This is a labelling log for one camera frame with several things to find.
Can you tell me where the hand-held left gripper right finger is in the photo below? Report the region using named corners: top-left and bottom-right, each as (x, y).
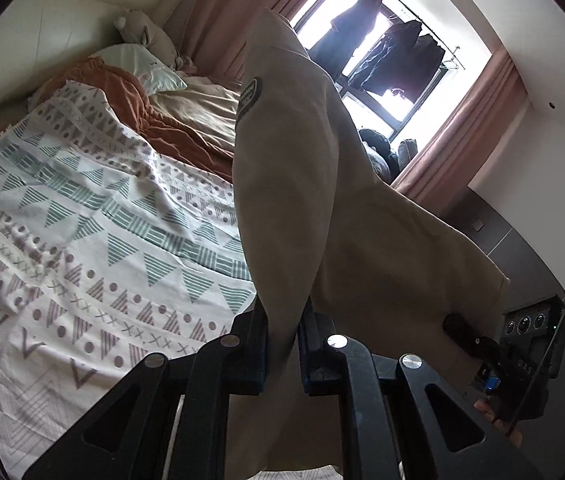
top-left (297, 305), bottom-right (546, 480)

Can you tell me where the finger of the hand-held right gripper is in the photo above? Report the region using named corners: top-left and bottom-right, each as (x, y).
top-left (473, 360), bottom-right (501, 393)
top-left (443, 314), bottom-right (501, 361)

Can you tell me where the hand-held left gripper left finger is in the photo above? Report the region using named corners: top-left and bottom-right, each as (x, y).
top-left (22, 300), bottom-right (269, 480)

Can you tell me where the beige jacket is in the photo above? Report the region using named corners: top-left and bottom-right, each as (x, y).
top-left (222, 7), bottom-right (511, 480)

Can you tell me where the metal clothes rod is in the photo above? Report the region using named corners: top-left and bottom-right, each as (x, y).
top-left (353, 0), bottom-right (466, 71)

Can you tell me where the person's right hand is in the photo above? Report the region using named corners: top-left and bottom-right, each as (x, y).
top-left (473, 397), bottom-right (523, 448)

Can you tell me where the grey cushion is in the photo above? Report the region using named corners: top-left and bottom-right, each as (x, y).
top-left (397, 139), bottom-right (419, 171)

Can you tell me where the patterned white blanket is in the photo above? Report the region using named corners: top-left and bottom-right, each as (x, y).
top-left (0, 80), bottom-right (338, 480)

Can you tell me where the black cloth pile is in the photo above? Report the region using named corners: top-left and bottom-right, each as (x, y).
top-left (357, 127), bottom-right (398, 183)

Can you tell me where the beige duvet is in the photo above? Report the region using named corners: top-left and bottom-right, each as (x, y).
top-left (150, 76), bottom-right (243, 153)

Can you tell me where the short dark hanging shirt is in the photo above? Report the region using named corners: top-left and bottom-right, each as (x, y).
top-left (413, 32), bottom-right (447, 103)

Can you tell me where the dark hanging coat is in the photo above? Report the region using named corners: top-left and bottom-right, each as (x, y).
top-left (347, 20), bottom-right (423, 96)

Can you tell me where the orange-brown blanket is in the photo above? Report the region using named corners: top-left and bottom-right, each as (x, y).
top-left (0, 55), bottom-right (236, 186)

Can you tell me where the long dark hanging jacket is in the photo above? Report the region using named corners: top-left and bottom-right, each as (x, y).
top-left (307, 0), bottom-right (387, 78)

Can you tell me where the white pillow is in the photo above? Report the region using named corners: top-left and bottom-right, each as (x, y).
top-left (87, 43), bottom-right (188, 96)

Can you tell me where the beige plush toy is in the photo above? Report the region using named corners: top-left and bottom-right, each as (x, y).
top-left (115, 9), bottom-right (186, 71)

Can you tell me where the black-framed window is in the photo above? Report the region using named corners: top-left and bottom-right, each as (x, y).
top-left (290, 0), bottom-right (493, 141)

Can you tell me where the cream padded headboard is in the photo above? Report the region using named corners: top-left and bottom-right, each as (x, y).
top-left (0, 0), bottom-right (186, 126)

